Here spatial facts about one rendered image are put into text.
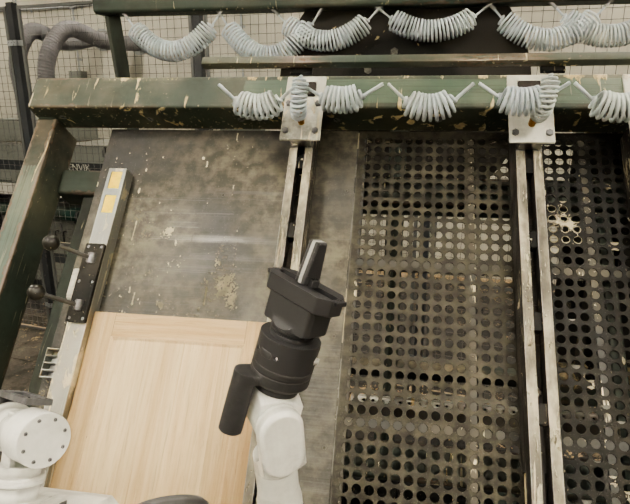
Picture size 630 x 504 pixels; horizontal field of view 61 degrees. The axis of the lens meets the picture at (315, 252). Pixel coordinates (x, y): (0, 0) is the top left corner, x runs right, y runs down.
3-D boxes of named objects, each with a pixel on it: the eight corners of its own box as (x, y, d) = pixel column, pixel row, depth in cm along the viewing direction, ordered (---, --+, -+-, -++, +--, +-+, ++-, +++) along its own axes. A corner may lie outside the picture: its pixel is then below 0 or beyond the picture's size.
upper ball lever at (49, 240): (89, 267, 133) (36, 248, 123) (93, 253, 135) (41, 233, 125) (97, 265, 131) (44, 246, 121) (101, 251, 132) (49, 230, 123)
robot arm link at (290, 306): (318, 304, 67) (292, 389, 69) (363, 299, 74) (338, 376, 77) (252, 266, 74) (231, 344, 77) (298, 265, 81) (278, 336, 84)
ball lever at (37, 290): (76, 314, 129) (21, 298, 119) (80, 299, 130) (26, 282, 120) (85, 313, 126) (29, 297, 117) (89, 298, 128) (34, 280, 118)
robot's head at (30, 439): (10, 493, 63) (20, 415, 64) (-25, 473, 69) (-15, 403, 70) (65, 482, 68) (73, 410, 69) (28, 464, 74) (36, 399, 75)
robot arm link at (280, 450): (303, 407, 73) (309, 482, 78) (280, 373, 81) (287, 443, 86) (258, 422, 71) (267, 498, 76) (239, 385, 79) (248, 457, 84)
